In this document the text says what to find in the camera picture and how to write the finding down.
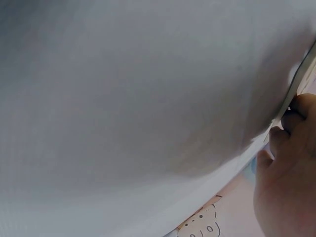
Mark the person's right hand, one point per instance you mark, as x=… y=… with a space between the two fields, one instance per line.
x=291 y=187

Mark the thin dark-edged flat sheet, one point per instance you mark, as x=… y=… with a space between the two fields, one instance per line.
x=300 y=79

